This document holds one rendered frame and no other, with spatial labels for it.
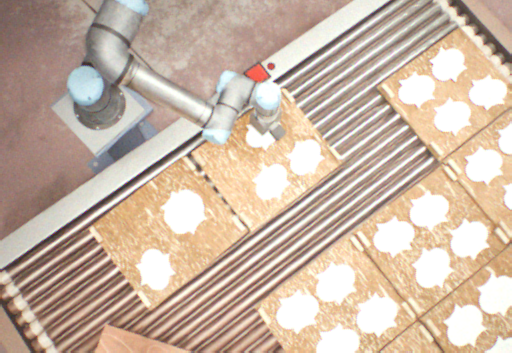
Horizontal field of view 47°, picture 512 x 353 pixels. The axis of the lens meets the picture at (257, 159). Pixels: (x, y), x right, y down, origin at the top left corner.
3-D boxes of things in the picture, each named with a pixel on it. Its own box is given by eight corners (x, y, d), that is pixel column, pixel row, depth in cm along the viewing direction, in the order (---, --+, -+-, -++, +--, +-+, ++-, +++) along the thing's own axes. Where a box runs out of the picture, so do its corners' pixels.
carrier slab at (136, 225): (89, 228, 200) (88, 228, 198) (185, 155, 208) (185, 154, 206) (151, 310, 194) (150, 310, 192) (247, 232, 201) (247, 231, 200)
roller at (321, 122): (26, 328, 195) (20, 328, 191) (459, 16, 230) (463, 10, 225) (33, 340, 194) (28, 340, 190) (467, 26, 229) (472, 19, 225)
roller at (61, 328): (33, 340, 194) (28, 341, 190) (467, 26, 229) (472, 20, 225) (41, 353, 193) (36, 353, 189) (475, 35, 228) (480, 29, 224)
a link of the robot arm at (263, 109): (259, 74, 172) (286, 85, 172) (258, 88, 183) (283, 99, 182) (249, 98, 170) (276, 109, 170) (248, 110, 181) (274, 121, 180)
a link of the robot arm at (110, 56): (74, 59, 150) (232, 145, 169) (93, 22, 152) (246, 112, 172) (66, 66, 160) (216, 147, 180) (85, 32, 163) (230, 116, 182)
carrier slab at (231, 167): (191, 154, 208) (190, 152, 206) (282, 89, 215) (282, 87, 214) (250, 232, 201) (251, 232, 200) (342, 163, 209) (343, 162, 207)
